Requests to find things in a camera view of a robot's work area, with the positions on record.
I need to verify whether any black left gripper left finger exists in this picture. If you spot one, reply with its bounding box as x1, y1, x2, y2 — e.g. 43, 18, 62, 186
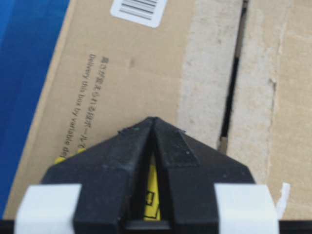
41, 117, 153, 234

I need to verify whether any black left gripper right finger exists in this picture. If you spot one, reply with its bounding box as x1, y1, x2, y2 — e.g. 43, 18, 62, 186
152, 117, 255, 234

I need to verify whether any brown cardboard box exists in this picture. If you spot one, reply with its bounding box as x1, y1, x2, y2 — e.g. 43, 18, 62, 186
0, 0, 312, 219

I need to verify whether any blue table cloth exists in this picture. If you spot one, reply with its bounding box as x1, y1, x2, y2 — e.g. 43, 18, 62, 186
0, 0, 69, 212

